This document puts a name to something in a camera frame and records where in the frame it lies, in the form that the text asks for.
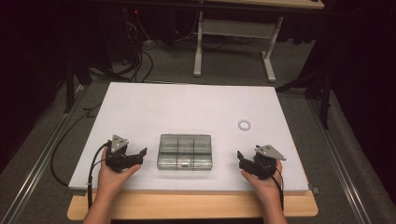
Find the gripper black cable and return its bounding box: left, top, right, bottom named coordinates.
left=87, top=140, right=112, bottom=210
left=270, top=167, right=286, bottom=211

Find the metal floor rail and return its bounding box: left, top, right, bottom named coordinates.
left=306, top=98, right=372, bottom=224
left=0, top=83, right=89, bottom=224

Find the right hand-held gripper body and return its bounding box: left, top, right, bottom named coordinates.
left=247, top=144, right=287, bottom=180

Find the bundle of black cables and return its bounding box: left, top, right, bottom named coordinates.
left=88, top=18, right=155, bottom=84

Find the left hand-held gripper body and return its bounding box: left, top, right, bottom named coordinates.
left=105, top=133, right=133, bottom=174

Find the white power strip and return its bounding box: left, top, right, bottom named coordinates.
left=142, top=39, right=158, bottom=51

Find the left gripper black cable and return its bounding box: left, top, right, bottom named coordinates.
left=87, top=140, right=112, bottom=210

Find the wooden table board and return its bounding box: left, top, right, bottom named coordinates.
left=66, top=189, right=319, bottom=221

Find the white ring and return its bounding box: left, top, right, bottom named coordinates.
left=237, top=119, right=252, bottom=132

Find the clear plastic compartment box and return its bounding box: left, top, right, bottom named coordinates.
left=156, top=133, right=214, bottom=172

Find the person's left hand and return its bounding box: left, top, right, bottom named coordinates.
left=94, top=147, right=142, bottom=203

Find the person's right hand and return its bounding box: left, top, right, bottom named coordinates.
left=240, top=160, right=284, bottom=206

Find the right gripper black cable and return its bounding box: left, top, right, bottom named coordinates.
left=270, top=167, right=286, bottom=211

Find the black metal stand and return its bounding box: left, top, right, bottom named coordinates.
left=275, top=69, right=332, bottom=131
left=63, top=54, right=93, bottom=114

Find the black floor cable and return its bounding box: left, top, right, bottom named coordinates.
left=49, top=110, right=92, bottom=189

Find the white metal desk frame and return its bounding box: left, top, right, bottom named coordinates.
left=192, top=11, right=285, bottom=83

